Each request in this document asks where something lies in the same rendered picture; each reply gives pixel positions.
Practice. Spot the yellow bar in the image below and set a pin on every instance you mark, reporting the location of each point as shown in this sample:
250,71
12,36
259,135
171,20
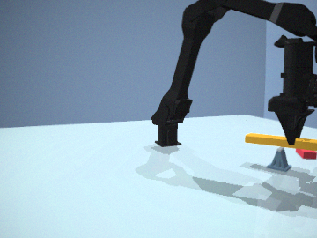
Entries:
300,143

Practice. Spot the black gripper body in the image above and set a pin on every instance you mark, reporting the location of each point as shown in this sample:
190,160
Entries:
293,99

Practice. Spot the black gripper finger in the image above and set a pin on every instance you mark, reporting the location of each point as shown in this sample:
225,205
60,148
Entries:
290,125
302,121

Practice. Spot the small red block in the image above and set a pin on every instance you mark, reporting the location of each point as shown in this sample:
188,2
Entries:
306,154

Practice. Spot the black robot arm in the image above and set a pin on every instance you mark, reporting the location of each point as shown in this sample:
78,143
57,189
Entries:
198,19

